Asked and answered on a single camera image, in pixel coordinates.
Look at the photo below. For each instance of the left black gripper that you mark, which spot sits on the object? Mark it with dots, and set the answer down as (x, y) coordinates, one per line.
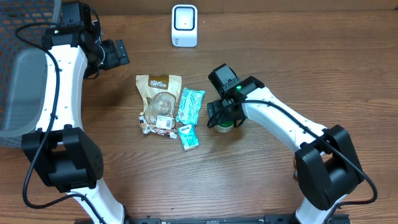
(115, 60)

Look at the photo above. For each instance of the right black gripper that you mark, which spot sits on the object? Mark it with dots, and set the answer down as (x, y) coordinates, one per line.
(212, 111)

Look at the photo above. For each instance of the green lidded white jar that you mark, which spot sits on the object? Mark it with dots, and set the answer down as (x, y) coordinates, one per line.
(225, 127)

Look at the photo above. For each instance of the teal wet wipes pack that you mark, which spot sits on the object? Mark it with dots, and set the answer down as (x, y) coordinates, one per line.
(189, 107)

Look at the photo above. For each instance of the teal Kleenex tissue pack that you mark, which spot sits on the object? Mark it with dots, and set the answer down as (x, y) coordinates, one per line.
(188, 137)

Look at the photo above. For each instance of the brown snack bag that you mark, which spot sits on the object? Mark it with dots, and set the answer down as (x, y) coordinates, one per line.
(160, 94)

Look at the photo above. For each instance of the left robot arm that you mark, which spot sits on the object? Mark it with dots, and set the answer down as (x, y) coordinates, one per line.
(59, 150)

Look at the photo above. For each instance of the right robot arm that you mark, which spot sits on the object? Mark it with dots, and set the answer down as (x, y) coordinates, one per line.
(327, 165)

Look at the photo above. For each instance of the white barcode scanner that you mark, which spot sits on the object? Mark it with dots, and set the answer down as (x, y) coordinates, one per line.
(184, 27)

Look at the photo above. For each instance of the grey plastic mesh basket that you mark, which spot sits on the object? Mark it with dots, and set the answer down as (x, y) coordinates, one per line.
(23, 67)

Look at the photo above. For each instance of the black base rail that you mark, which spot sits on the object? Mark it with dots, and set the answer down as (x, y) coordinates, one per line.
(211, 221)

